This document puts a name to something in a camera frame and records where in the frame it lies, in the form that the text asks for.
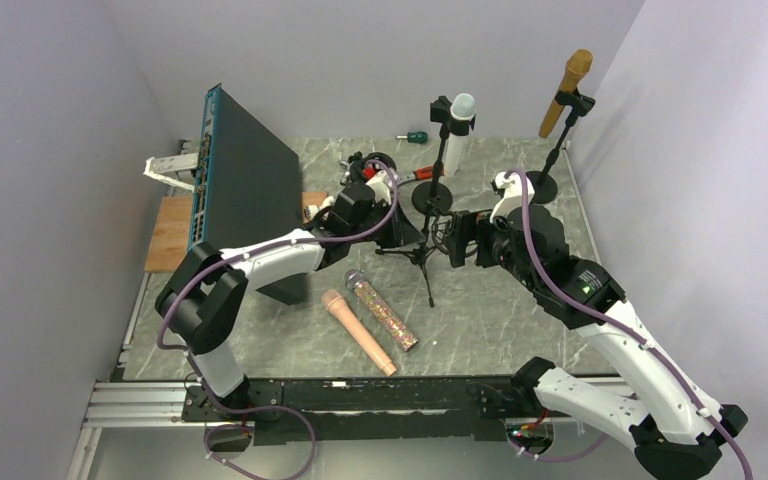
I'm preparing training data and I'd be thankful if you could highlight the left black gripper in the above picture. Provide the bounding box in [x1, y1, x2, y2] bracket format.
[350, 199, 425, 251]

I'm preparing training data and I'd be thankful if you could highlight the black tripod shock-mount stand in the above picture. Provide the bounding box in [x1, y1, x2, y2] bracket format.
[375, 191, 477, 308]

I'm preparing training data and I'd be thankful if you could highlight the black clip round-base stand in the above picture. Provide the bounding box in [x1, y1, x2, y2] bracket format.
[411, 96, 454, 215]

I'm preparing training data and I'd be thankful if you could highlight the glitter microphone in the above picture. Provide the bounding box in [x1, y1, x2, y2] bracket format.
[345, 269, 419, 352]

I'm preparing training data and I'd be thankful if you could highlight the pink microphone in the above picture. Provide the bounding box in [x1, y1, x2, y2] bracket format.
[321, 289, 397, 377]

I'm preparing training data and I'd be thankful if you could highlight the white microphone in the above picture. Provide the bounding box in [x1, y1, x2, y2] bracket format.
[443, 93, 476, 177]

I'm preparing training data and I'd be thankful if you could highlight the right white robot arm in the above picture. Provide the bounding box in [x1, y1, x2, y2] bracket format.
[444, 206, 748, 479]

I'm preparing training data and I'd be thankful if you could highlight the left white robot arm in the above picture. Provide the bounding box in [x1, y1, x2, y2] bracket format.
[155, 183, 399, 420]

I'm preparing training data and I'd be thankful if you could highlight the tall black mic stand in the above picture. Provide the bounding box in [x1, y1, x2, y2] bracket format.
[526, 89, 595, 205]

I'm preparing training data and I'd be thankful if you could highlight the gold microphone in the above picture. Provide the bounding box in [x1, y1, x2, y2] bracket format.
[538, 49, 593, 138]

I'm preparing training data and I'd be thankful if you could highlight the wooden board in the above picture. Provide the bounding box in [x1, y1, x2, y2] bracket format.
[144, 192, 327, 273]

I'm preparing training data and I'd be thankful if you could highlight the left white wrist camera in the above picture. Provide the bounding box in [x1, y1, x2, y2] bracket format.
[366, 168, 394, 205]

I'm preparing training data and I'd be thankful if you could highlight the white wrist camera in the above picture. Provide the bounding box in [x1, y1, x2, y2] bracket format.
[490, 171, 535, 223]
[366, 168, 394, 205]

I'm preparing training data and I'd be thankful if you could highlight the black shock-mount round-base stand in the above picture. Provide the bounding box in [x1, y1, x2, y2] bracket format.
[338, 151, 397, 187]

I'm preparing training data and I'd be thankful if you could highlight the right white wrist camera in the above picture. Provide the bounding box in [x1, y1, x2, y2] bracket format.
[490, 171, 535, 223]

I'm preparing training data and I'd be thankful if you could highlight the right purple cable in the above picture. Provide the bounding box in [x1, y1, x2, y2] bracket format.
[503, 168, 756, 480]

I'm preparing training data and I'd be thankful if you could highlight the red handled adjustable wrench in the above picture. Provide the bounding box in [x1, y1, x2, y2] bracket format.
[398, 166, 434, 186]

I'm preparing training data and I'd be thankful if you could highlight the green handled screwdriver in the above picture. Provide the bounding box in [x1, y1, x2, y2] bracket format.
[396, 131, 429, 145]

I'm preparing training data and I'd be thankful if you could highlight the blue network switch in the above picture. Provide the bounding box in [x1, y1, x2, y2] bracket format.
[186, 83, 308, 307]

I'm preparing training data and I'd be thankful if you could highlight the white bracket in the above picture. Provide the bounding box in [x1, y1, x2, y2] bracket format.
[143, 153, 198, 193]

